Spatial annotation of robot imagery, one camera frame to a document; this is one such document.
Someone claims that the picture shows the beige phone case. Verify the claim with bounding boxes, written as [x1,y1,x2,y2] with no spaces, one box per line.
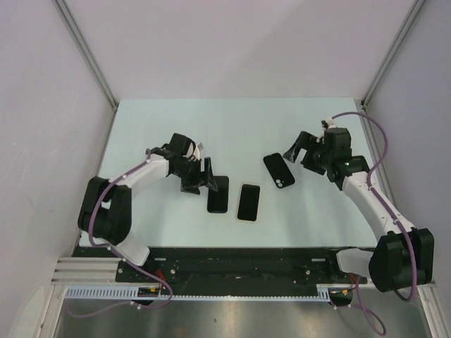
[235,182,261,223]

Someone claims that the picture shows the horizontal aluminium rail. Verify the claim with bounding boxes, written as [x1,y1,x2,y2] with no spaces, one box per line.
[52,258,357,288]

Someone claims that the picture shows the teal-edged phone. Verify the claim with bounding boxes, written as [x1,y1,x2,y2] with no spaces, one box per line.
[237,184,261,221]

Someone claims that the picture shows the white-edged black phone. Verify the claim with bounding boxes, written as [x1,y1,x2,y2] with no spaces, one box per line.
[208,177,229,211]

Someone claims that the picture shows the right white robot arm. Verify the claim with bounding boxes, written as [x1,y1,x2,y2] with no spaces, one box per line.
[283,127,434,292]

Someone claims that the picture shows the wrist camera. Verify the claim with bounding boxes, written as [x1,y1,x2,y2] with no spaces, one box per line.
[318,117,337,140]
[188,141,204,161]

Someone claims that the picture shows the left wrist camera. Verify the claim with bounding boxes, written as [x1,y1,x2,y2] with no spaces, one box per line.
[188,141,204,161]

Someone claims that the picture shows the right aluminium frame post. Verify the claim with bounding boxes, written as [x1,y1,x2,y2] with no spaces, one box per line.
[360,0,429,110]

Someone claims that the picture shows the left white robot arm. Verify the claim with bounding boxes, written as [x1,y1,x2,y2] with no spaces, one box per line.
[78,133,218,267]

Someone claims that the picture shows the aluminium frame post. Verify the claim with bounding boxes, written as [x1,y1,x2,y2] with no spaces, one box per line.
[52,0,118,112]
[360,0,429,110]

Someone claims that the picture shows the left aluminium frame post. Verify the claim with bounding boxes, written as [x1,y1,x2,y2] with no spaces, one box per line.
[52,0,118,112]

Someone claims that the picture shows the slotted cable duct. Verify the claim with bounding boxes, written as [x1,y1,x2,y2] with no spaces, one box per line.
[66,284,353,301]

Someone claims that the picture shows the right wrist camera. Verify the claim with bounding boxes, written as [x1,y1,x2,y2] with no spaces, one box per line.
[318,117,337,140]

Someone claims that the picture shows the large black phone case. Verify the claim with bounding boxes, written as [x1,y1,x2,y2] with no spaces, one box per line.
[263,153,295,189]

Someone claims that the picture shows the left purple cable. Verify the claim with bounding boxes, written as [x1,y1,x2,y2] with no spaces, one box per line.
[65,147,174,318]

